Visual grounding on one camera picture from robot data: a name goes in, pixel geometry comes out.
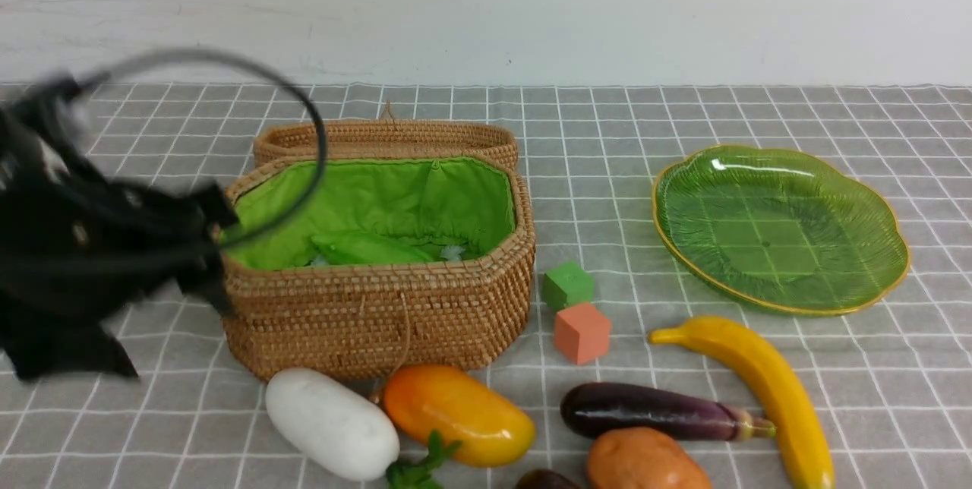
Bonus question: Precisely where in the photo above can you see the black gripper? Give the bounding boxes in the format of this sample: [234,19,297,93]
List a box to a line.
[1,77,238,382]

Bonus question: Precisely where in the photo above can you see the green plastic cucumber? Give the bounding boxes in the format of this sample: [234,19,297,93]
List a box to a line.
[310,232,435,267]

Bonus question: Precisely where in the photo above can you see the white plastic radish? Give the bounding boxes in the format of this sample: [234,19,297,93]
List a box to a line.
[265,368,461,489]

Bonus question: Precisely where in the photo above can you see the orange yellow plastic mango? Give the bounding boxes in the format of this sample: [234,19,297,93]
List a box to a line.
[379,364,537,468]

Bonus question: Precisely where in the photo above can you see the dark purple plastic fruit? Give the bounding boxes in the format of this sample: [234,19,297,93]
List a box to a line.
[514,468,581,489]

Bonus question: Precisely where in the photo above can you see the purple plastic eggplant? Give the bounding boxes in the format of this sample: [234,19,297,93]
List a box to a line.
[560,382,777,443]

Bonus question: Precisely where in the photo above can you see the brown plastic potato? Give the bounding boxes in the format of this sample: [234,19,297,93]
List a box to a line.
[586,427,712,488]

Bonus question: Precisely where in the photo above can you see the yellow plastic banana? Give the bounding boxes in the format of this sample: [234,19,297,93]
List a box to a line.
[647,316,836,488]

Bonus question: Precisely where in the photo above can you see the woven wicker basket lid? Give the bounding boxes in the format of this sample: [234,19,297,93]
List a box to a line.
[252,108,519,169]

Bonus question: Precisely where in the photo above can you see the woven wicker basket green lining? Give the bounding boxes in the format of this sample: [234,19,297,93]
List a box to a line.
[217,156,536,383]

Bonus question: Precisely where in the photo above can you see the green foam cube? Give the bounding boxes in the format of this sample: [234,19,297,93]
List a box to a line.
[539,260,596,311]

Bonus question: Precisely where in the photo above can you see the orange foam cube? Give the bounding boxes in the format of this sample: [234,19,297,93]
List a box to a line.
[554,302,612,365]

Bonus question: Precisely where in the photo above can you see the green glass leaf plate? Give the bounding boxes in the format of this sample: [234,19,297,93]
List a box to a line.
[652,144,912,318]

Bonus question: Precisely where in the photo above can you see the grey checkered tablecloth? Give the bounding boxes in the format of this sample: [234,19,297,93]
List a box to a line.
[0,84,972,489]

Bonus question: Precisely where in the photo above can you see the black cable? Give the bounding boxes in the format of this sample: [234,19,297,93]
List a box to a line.
[76,48,329,250]

